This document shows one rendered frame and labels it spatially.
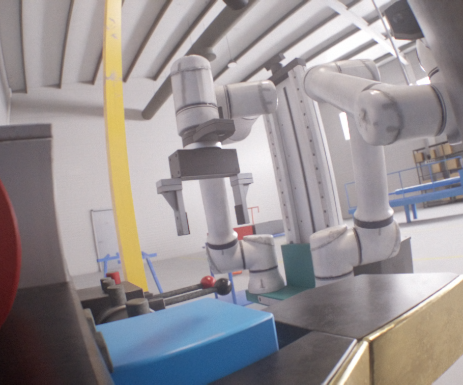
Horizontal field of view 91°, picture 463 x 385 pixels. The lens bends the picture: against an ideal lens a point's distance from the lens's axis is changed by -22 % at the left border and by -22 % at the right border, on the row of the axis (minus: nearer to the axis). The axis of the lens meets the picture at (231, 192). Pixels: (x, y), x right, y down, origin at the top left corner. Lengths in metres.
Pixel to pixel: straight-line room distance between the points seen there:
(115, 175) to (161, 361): 2.38
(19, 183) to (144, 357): 0.14
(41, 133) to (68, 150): 10.92
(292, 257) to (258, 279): 0.20
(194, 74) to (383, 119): 0.36
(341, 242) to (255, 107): 0.59
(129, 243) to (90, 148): 8.92
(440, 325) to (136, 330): 0.27
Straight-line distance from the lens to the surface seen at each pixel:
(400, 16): 0.46
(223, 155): 0.57
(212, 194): 1.29
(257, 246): 1.41
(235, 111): 0.70
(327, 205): 1.26
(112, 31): 3.20
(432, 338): 0.29
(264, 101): 0.70
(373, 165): 1.02
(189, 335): 0.21
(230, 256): 1.39
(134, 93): 12.48
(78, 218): 10.68
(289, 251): 1.44
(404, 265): 1.56
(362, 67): 1.01
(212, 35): 7.56
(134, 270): 2.50
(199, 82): 0.58
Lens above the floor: 1.10
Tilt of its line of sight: 5 degrees up
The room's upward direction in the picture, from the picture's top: 10 degrees counter-clockwise
